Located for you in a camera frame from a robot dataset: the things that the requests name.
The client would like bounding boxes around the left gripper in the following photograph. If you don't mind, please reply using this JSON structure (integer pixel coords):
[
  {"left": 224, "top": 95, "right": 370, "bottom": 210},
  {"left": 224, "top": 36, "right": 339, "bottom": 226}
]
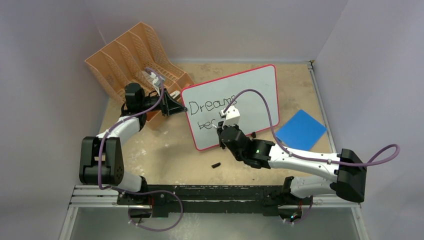
[{"left": 139, "top": 88, "right": 187, "bottom": 117}]

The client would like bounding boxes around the pink-framed whiteboard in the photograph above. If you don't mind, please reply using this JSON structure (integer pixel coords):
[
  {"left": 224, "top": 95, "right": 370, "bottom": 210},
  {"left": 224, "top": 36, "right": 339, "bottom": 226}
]
[{"left": 181, "top": 64, "right": 280, "bottom": 151}]

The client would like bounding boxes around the black marker cap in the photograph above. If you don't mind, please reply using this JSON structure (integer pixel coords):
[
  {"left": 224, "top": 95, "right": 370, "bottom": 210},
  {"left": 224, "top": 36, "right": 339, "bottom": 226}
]
[{"left": 211, "top": 162, "right": 221, "bottom": 169}]

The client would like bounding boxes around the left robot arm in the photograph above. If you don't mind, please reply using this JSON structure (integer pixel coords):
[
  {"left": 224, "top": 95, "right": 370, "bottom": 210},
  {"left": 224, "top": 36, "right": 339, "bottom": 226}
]
[{"left": 79, "top": 82, "right": 187, "bottom": 205}]

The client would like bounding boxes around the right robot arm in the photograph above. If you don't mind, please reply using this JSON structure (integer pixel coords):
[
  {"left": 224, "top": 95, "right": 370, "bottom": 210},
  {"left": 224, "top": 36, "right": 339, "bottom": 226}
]
[{"left": 216, "top": 121, "right": 367, "bottom": 204}]

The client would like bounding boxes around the white stapler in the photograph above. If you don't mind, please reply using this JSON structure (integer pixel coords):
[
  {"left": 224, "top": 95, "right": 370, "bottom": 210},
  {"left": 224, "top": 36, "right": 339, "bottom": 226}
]
[{"left": 169, "top": 90, "right": 181, "bottom": 99}]

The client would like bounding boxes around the peach plastic file organizer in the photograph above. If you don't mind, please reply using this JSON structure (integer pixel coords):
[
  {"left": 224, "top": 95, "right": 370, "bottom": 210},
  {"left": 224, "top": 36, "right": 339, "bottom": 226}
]
[{"left": 84, "top": 21, "right": 196, "bottom": 131}]

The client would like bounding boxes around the blue notebook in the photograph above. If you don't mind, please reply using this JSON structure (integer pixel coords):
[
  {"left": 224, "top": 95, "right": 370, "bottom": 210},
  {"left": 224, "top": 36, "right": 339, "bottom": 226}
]
[{"left": 275, "top": 109, "right": 327, "bottom": 151}]

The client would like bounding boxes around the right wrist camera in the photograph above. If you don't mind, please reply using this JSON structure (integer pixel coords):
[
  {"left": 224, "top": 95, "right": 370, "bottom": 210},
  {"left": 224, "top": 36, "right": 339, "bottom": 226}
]
[{"left": 219, "top": 105, "right": 240, "bottom": 127}]

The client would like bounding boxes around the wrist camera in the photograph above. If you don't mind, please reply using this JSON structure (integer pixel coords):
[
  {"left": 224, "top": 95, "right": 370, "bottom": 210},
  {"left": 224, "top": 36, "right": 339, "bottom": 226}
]
[
  {"left": 148, "top": 72, "right": 163, "bottom": 96},
  {"left": 219, "top": 105, "right": 240, "bottom": 127}
]

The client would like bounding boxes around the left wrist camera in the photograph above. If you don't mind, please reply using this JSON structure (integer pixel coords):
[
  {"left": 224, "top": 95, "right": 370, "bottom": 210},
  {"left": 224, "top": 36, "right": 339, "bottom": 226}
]
[{"left": 148, "top": 72, "right": 163, "bottom": 96}]

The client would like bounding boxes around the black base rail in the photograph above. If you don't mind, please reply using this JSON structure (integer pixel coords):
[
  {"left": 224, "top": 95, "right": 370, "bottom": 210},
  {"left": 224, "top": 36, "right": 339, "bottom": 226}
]
[{"left": 117, "top": 184, "right": 311, "bottom": 218}]

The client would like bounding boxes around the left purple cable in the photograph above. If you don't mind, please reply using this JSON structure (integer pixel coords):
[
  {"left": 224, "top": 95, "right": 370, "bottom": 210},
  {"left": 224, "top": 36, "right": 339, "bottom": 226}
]
[{"left": 97, "top": 66, "right": 184, "bottom": 233}]

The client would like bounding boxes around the purple cable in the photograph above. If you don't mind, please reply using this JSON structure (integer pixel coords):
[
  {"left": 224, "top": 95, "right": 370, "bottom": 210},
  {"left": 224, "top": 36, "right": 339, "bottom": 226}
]
[
  {"left": 97, "top": 66, "right": 184, "bottom": 233},
  {"left": 223, "top": 89, "right": 401, "bottom": 226}
]

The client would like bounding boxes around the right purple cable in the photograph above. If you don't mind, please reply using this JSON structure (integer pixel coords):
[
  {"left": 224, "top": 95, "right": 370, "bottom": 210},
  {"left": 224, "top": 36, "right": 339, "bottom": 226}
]
[{"left": 223, "top": 89, "right": 401, "bottom": 226}]

